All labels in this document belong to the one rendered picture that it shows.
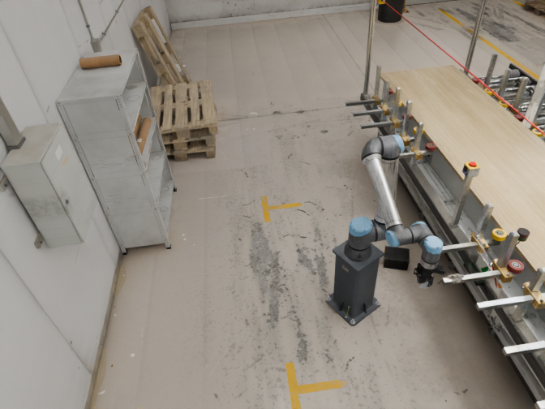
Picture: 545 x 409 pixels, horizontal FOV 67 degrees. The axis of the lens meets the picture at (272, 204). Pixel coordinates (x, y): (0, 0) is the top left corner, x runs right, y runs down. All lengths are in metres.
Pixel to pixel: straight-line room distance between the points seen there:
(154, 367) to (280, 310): 1.02
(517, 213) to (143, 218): 2.86
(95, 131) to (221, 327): 1.74
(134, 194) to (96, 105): 0.81
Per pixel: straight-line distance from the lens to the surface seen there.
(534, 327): 2.87
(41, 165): 2.44
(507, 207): 3.11
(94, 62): 3.65
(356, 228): 2.75
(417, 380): 3.19
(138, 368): 3.36
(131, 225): 3.84
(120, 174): 3.49
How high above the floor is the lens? 2.78
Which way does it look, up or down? 41 degrees down
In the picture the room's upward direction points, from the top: 5 degrees counter-clockwise
